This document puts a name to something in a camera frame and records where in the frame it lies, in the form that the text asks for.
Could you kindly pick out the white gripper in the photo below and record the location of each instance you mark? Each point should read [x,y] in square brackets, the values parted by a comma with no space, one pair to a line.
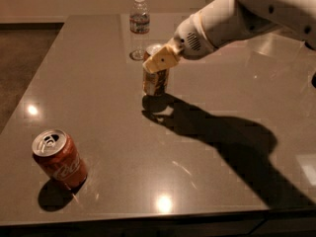
[188,40]

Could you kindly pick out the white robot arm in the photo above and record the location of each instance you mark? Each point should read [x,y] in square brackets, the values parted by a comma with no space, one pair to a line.
[224,21]

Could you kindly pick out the orange soda can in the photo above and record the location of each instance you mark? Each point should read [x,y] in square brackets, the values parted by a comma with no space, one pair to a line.
[154,84]

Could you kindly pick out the red coke can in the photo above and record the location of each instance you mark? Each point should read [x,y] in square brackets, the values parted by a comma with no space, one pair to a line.
[55,152]

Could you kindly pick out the clear plastic water bottle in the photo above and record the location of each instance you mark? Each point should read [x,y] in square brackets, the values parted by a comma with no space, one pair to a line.
[139,17]

